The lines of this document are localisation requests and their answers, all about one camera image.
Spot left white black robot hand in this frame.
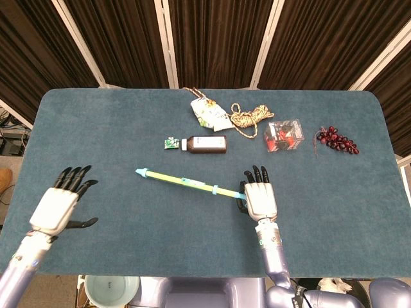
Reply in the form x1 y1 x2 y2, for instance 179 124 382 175
29 165 99 237

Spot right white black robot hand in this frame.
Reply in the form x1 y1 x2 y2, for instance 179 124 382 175
236 165 279 223

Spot yellow blue water pump toy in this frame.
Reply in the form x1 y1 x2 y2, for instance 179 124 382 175
146 171 247 200

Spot clear box red black pieces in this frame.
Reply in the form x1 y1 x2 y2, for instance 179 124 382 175
263 118 306 153

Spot brown bottle white cap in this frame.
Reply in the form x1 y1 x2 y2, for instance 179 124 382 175
180 134 228 154

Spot pale blue bowl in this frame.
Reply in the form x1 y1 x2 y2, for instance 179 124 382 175
83 275 141 308

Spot dark red plastic grapes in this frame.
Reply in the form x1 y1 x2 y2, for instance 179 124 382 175
313 126 360 158

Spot blue velvet table cloth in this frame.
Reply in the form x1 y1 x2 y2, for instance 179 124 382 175
0 89 411 277

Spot crumpled white tissue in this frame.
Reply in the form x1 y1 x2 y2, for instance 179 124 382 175
317 277 349 293

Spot purple robot torso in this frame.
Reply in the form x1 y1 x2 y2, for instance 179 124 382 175
130 276 267 308

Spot brown curtain screen panel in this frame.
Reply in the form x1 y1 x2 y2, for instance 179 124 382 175
153 0 285 90
53 0 179 89
0 0 107 129
349 22 411 158
250 0 411 92

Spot black cable clutter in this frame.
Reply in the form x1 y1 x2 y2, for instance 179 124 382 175
0 108 31 158

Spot coiled beige braided rope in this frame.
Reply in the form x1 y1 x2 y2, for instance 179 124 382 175
228 102 275 139

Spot white floral drawstring pouch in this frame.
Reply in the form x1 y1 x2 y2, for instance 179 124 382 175
182 87 232 132

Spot black label strap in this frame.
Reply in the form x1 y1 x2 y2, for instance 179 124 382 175
290 284 311 308

